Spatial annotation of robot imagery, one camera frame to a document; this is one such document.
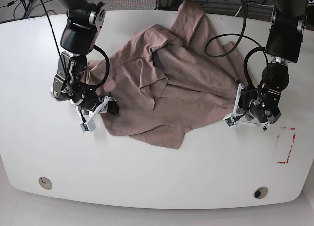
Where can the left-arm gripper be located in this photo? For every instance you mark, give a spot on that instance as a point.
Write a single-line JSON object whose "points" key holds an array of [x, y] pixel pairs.
{"points": [[259, 106]]}

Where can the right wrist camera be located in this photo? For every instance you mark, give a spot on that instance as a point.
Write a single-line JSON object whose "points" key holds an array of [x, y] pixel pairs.
{"points": [[88, 126]]}

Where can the red tape marking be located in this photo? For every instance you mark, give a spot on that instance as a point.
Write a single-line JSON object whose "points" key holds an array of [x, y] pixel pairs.
{"points": [[284, 144]]}

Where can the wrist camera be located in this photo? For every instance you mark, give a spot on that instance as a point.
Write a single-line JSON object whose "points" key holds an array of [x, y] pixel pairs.
{"points": [[88, 126], [230, 122]]}

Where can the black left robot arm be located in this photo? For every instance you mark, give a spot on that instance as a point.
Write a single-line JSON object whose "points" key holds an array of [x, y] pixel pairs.
{"points": [[283, 44]]}

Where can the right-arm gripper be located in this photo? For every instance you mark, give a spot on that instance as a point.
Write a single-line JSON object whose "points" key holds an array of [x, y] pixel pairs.
{"points": [[106, 104]]}

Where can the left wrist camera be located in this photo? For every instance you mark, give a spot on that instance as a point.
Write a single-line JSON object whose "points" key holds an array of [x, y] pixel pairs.
{"points": [[230, 122]]}

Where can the right table grommet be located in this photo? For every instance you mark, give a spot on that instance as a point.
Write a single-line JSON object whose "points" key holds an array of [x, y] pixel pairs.
{"points": [[260, 192]]}

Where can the dusty pink T-shirt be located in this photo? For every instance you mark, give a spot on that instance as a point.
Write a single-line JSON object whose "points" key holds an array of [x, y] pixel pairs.
{"points": [[169, 81]]}

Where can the left table grommet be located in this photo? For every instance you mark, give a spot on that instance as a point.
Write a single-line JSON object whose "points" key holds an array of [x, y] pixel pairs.
{"points": [[45, 183]]}

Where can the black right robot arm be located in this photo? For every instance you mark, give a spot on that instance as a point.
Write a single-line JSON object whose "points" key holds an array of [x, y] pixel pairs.
{"points": [[84, 22]]}

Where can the table grommet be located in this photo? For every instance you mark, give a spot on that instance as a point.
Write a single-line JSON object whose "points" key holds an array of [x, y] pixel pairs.
{"points": [[260, 192], [45, 183]]}

